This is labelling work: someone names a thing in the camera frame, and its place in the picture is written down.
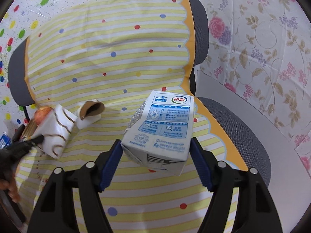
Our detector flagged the white brown paper bag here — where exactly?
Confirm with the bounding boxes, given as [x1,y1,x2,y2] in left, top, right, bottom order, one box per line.
[31,99,105,159]

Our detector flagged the white blue milk carton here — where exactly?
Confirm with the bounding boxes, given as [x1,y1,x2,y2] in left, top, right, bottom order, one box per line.
[121,91,194,176]

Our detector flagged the person's left hand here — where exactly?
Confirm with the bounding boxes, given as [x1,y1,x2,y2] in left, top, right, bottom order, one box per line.
[1,169,20,203]

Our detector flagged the blue box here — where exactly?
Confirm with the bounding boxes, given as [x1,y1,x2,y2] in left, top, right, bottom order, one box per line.
[0,134,12,149]

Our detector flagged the red apple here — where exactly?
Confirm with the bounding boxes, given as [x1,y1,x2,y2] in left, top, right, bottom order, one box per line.
[34,106,53,125]

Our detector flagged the grey office chair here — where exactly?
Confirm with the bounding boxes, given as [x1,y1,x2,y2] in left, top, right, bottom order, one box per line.
[8,0,272,186]

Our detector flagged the yellow striped cloth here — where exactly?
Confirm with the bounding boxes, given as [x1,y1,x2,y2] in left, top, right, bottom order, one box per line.
[14,0,249,233]

